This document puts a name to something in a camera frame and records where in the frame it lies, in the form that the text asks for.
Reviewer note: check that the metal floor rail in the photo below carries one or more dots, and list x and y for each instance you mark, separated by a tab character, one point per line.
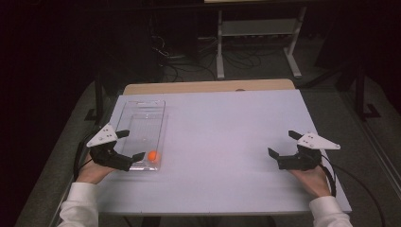
378	148

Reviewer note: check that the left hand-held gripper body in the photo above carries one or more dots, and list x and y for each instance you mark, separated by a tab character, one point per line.
107	156

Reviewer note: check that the white metal rack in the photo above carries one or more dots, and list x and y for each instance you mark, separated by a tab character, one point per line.
258	27

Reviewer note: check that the black metal stand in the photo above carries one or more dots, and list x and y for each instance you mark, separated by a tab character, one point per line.
359	91
98	94

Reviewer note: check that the person's right hand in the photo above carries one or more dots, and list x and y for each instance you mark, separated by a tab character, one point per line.
312	181

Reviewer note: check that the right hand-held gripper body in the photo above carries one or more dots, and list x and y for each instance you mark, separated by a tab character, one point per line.
302	159

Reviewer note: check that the clear plastic container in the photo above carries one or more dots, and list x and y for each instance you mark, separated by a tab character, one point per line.
142	126

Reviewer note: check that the person's left hand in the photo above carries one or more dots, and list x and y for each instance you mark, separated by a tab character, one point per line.
91	171

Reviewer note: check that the orange ball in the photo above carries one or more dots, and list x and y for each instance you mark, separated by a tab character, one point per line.
153	156

